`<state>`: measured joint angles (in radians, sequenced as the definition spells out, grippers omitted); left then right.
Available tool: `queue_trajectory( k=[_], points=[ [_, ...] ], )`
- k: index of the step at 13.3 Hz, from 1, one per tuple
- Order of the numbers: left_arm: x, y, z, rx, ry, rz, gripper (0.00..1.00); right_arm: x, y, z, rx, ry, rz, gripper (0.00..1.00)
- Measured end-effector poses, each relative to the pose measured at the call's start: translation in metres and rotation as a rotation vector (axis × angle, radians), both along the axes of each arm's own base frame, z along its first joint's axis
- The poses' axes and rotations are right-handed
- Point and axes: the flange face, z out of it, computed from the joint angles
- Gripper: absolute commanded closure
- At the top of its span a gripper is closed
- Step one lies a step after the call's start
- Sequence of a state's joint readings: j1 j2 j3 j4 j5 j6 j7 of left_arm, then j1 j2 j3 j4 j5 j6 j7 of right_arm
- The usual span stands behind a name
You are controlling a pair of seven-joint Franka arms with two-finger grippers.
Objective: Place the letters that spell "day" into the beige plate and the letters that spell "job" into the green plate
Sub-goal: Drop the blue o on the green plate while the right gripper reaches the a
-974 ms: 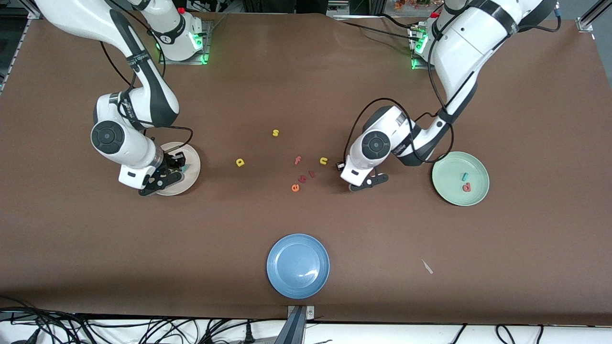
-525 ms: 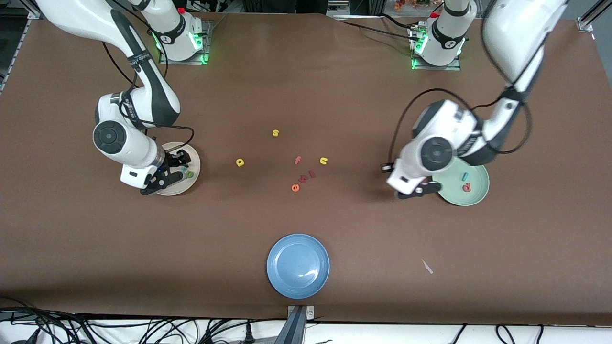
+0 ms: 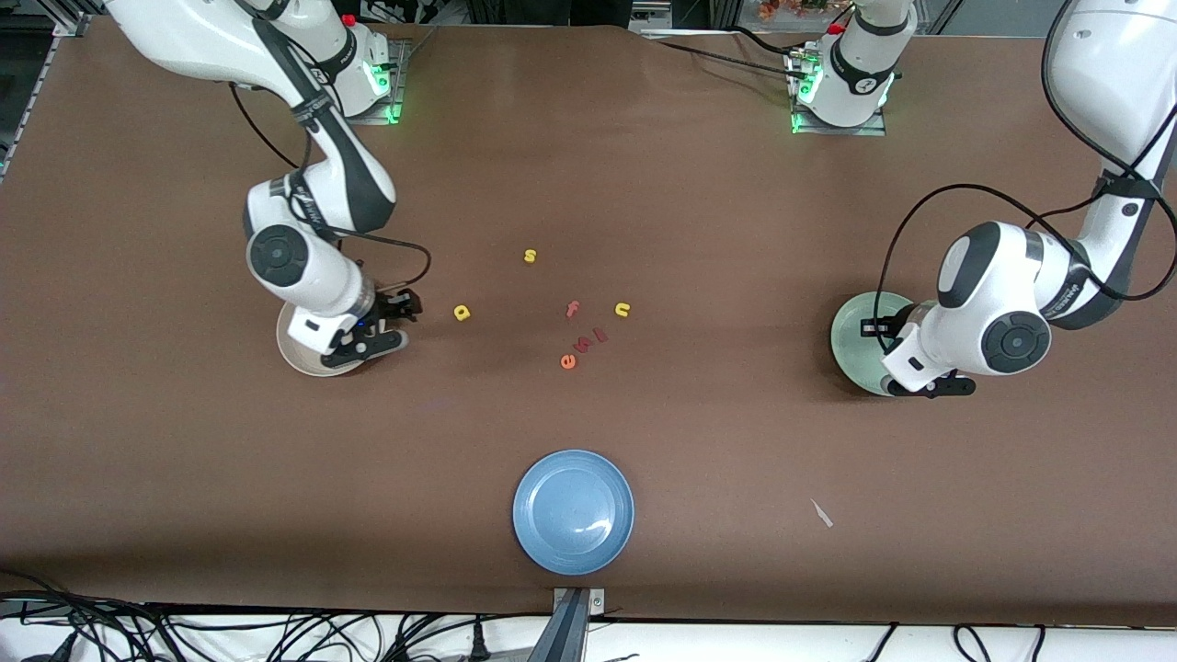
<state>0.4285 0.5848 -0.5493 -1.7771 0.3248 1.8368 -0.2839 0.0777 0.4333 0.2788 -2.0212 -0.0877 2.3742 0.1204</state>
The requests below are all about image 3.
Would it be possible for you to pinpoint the green round plate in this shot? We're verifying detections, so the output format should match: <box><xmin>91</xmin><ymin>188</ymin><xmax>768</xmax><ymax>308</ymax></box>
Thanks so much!
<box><xmin>830</xmin><ymin>291</ymin><xmax>920</xmax><ymax>398</ymax></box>

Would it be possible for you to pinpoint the grey camera mount pole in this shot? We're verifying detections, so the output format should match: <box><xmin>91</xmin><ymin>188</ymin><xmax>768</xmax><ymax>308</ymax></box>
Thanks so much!
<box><xmin>529</xmin><ymin>587</ymin><xmax>608</xmax><ymax>662</ymax></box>

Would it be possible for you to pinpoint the blue round plate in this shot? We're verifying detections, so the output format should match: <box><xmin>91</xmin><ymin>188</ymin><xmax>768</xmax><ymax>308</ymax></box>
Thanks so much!
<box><xmin>512</xmin><ymin>449</ymin><xmax>635</xmax><ymax>576</ymax></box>

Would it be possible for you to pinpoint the aluminium frame rail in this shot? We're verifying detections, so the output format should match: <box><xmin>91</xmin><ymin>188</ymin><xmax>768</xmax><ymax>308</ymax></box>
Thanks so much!
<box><xmin>0</xmin><ymin>14</ymin><xmax>93</xmax><ymax>180</ymax></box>

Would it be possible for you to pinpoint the black cable on table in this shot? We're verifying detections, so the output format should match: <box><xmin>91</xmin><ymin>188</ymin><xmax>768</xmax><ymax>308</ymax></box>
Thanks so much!
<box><xmin>644</xmin><ymin>35</ymin><xmax>801</xmax><ymax>82</ymax></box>
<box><xmin>726</xmin><ymin>24</ymin><xmax>815</xmax><ymax>61</ymax></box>

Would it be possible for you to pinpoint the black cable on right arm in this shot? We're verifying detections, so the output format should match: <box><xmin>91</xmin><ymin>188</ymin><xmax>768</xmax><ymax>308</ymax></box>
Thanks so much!
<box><xmin>228</xmin><ymin>81</ymin><xmax>433</xmax><ymax>295</ymax></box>

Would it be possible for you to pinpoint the brown table cover sheet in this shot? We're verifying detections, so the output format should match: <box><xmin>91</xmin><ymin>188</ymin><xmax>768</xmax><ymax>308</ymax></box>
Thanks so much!
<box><xmin>0</xmin><ymin>17</ymin><xmax>1177</xmax><ymax>628</ymax></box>

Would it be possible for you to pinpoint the grey background device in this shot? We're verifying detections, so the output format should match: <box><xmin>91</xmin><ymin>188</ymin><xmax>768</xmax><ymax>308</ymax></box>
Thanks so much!
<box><xmin>609</xmin><ymin>0</ymin><xmax>674</xmax><ymax>30</ymax></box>

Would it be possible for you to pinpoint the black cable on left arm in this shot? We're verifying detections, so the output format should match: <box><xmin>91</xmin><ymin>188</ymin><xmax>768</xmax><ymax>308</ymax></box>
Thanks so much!
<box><xmin>876</xmin><ymin>0</ymin><xmax>1177</xmax><ymax>355</ymax></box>

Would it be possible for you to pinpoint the beige round plate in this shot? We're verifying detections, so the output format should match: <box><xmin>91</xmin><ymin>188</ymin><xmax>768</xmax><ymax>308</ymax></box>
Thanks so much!
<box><xmin>276</xmin><ymin>303</ymin><xmax>369</xmax><ymax>378</ymax></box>

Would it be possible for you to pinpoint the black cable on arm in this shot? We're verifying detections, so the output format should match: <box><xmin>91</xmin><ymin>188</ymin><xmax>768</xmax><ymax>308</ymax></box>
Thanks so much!
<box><xmin>228</xmin><ymin>81</ymin><xmax>433</xmax><ymax>295</ymax></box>
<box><xmin>876</xmin><ymin>0</ymin><xmax>1177</xmax><ymax>355</ymax></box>

